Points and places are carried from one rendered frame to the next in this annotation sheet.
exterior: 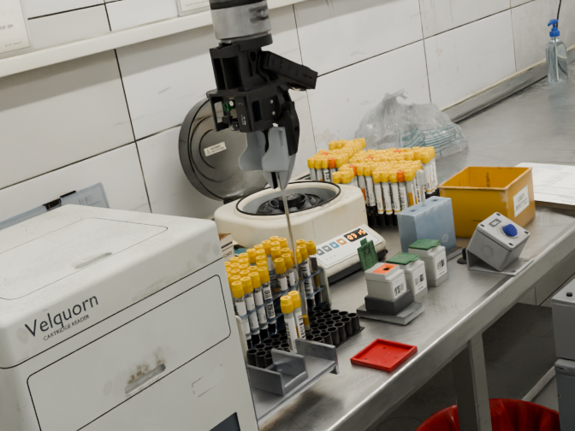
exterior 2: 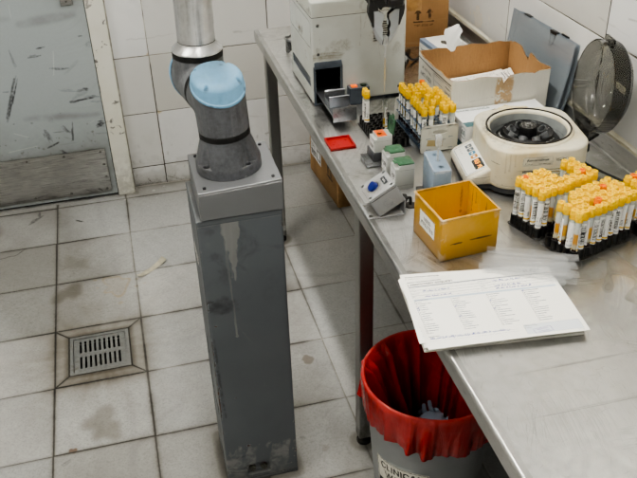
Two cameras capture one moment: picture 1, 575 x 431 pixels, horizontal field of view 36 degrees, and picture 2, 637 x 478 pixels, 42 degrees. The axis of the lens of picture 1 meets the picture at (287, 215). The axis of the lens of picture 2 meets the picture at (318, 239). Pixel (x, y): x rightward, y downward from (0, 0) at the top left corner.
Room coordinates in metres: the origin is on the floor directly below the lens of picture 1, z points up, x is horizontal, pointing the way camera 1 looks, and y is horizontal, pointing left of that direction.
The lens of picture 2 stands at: (2.11, -1.76, 1.83)
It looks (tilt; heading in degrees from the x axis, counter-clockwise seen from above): 33 degrees down; 123
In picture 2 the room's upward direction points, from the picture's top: 2 degrees counter-clockwise
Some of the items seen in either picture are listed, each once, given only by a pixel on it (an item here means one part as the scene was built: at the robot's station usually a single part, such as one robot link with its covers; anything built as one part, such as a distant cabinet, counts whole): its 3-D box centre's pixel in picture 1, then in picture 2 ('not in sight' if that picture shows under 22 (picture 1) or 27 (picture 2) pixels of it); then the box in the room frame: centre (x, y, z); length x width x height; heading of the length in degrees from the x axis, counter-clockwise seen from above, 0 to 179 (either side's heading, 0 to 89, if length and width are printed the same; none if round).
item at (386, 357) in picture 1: (383, 354); (339, 142); (1.10, -0.10, 0.88); 0.07 x 0.07 x 0.01; 47
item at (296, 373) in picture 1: (268, 386); (335, 98); (0.99, 0.06, 0.92); 0.21 x 0.07 x 0.05; 137
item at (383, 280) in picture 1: (386, 287); (380, 144); (1.24, -0.13, 0.92); 0.05 x 0.04 x 0.06; 47
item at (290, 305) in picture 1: (299, 313); (384, 115); (1.18, 0.01, 0.93); 0.17 x 0.09 x 0.11; 137
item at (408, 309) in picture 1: (388, 304); (380, 155); (1.24, -0.13, 0.89); 0.09 x 0.05 x 0.04; 47
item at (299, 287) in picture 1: (304, 312); (384, 117); (1.18, 0.00, 0.93); 0.01 x 0.01 x 0.10
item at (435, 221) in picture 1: (427, 232); (436, 180); (1.44, -0.24, 0.92); 0.10 x 0.07 x 0.10; 129
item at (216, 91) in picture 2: not in sight; (218, 98); (1.01, -0.45, 1.12); 0.13 x 0.12 x 0.14; 148
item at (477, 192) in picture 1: (488, 202); (455, 220); (1.55, -0.37, 0.93); 0.13 x 0.13 x 0.10; 52
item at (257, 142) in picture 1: (255, 160); (390, 23); (1.17, 0.03, 1.17); 0.06 x 0.03 x 0.09; 137
